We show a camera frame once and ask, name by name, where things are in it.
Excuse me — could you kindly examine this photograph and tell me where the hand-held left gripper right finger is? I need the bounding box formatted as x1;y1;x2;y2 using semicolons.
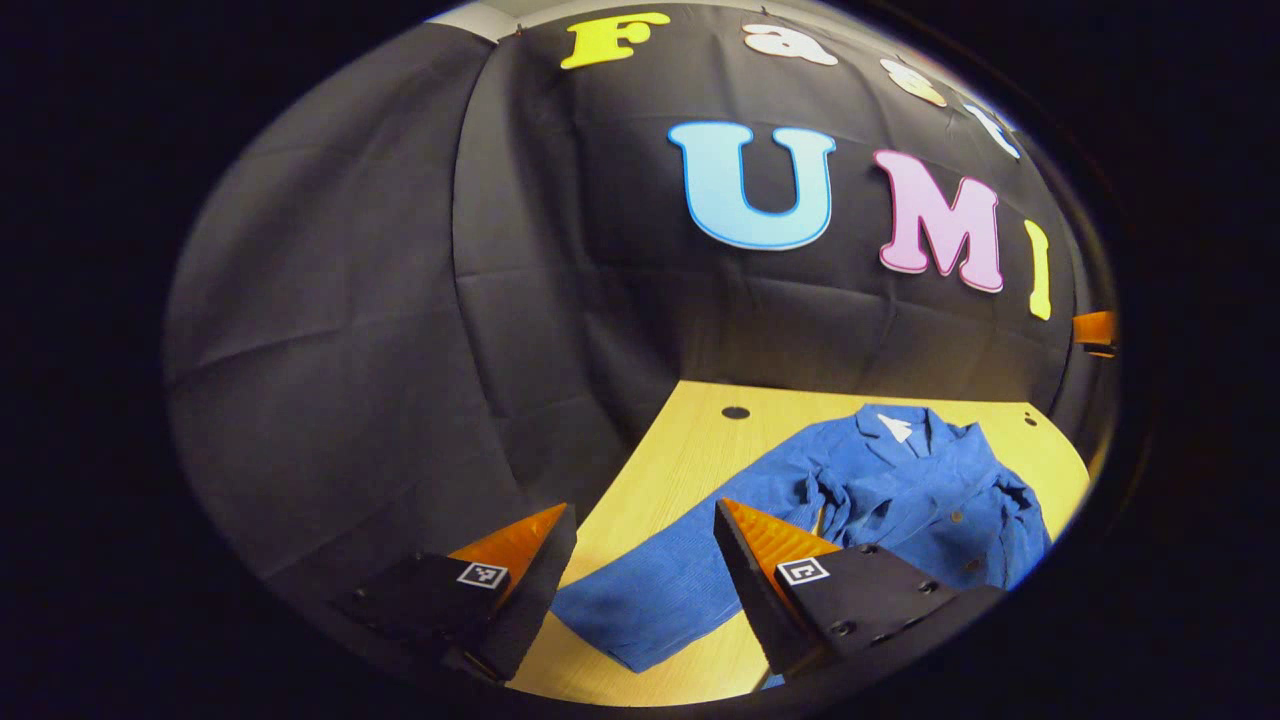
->
712;498;1006;681

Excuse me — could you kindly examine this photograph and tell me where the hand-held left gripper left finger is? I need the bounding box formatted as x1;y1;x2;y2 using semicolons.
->
335;502;579;683

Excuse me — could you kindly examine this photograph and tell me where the blue corduroy jacket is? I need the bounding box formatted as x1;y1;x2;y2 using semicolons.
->
550;403;1053;691

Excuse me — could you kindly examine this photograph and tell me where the black backdrop cloth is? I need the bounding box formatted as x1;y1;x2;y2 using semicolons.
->
165;0;1116;601

